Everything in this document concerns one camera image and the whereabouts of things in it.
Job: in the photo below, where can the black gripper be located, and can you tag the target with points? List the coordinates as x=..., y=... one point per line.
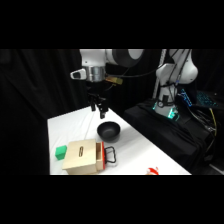
x=96, y=89

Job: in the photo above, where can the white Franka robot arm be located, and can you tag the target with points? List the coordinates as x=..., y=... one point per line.
x=95, y=56

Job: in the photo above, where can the black bowl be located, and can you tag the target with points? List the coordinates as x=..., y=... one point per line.
x=108, y=130

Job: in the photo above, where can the light wooden box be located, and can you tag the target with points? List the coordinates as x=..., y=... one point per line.
x=80, y=156

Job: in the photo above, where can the green block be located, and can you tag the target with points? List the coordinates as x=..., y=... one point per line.
x=61, y=152

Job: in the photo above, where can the black curtain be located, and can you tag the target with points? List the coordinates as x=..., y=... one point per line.
x=30, y=100

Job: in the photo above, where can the black robot stand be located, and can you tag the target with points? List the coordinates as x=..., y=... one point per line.
x=166, y=136

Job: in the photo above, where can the red and white small object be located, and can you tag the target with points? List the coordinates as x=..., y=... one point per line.
x=152, y=171

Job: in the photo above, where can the blue lit electronics box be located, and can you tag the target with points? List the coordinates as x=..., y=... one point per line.
x=185, y=97

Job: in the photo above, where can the blue backlit keyboard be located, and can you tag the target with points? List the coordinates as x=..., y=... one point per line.
x=206, y=98

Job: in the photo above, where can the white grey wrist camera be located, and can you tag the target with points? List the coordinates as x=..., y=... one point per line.
x=78, y=74

